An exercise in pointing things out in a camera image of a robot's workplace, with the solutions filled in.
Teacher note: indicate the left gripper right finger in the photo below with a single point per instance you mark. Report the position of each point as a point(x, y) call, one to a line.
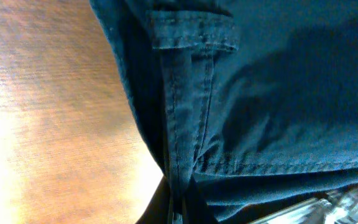
point(194, 208)

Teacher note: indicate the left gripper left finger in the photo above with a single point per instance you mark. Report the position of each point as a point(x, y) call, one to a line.
point(158, 209)

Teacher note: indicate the navy blue shorts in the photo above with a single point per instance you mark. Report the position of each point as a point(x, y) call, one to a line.
point(256, 100)

